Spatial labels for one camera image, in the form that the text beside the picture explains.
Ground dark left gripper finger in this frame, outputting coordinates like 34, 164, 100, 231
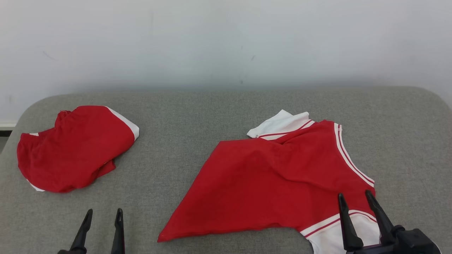
111, 208, 125, 254
58, 208, 94, 254

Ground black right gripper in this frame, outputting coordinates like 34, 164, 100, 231
338, 190, 442, 254

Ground red white numbered jersey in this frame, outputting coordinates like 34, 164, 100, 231
157, 109, 382, 254

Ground red shorts with white band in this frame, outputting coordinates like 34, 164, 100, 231
17, 105, 140, 194

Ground grey fabric sofa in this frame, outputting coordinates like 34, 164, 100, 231
0, 86, 452, 254

